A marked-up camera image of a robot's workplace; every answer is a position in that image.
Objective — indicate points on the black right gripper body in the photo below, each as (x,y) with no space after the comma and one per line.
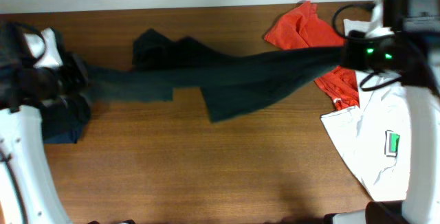
(359,54)

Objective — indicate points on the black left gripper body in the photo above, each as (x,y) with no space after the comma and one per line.
(69,89)

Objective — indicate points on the dark green polo shirt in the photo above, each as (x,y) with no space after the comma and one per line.
(230,85)

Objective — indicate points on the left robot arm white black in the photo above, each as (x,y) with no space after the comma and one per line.
(40,101)

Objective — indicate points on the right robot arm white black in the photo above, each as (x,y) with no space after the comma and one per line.
(408,35)

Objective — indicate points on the black folded clothes pile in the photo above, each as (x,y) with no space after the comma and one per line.
(64,122)

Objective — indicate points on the orange red shirt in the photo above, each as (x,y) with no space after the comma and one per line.
(302,28)

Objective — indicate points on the white shirt green logo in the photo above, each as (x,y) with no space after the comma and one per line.
(373,139)

